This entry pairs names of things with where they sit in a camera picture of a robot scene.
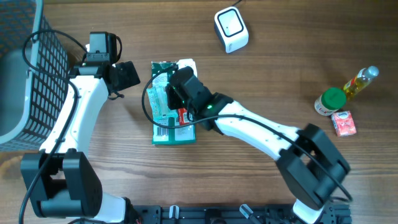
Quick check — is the light green wipes pack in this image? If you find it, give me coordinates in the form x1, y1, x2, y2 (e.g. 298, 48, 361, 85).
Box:
147, 85, 178, 122

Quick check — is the red white stick sachet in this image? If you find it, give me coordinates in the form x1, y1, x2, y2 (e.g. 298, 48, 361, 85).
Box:
177, 108, 190, 126

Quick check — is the green gloves package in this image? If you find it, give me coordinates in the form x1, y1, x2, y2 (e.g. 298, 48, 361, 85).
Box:
152, 71, 196, 145

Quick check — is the green white round can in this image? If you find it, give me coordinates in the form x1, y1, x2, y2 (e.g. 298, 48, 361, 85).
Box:
314, 87, 346, 116

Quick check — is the yellow liquid glass bottle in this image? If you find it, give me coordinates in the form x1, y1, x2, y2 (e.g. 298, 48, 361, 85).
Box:
342, 66, 379, 101

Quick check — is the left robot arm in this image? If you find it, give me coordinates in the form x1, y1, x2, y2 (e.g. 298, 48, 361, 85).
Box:
18, 32, 141, 223

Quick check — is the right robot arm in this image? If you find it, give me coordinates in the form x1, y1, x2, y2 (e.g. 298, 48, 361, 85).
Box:
166, 65, 352, 223

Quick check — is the white barcode scanner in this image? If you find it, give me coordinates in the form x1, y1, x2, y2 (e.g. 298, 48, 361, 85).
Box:
214, 6, 249, 54

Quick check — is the grey plastic mesh basket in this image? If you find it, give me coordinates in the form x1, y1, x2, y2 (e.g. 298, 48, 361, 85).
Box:
1, 0, 69, 152

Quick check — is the black left camera cable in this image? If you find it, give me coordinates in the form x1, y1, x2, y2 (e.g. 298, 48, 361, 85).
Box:
18, 29, 123, 224

